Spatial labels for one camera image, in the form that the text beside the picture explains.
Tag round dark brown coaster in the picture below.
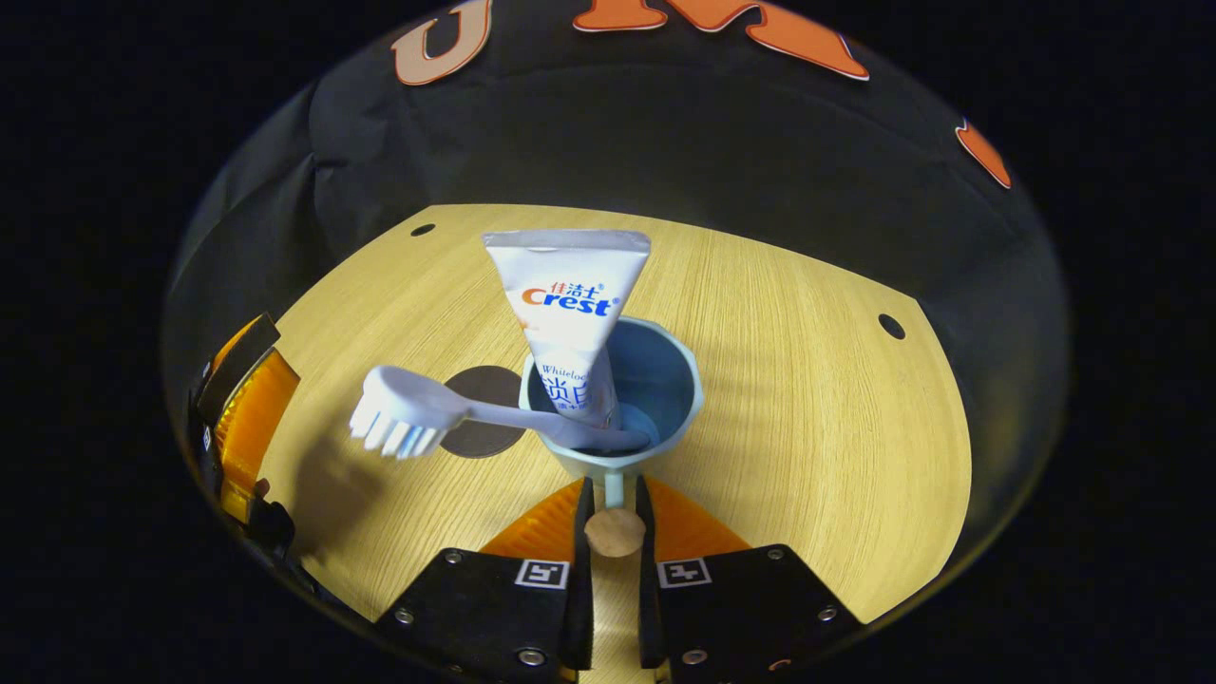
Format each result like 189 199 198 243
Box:
442 366 529 459

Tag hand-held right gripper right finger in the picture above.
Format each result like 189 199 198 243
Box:
635 475 864 680

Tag white toothbrush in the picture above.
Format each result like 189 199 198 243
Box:
349 366 652 461

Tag white toothpaste tube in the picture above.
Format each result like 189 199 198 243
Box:
482 229 653 433

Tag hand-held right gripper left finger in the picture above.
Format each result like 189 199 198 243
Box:
378 477 596 684

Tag black backdrop cloth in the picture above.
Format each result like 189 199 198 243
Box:
161 0 1070 571

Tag pale blue cup wooden handle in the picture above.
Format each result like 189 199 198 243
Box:
518 316 705 559

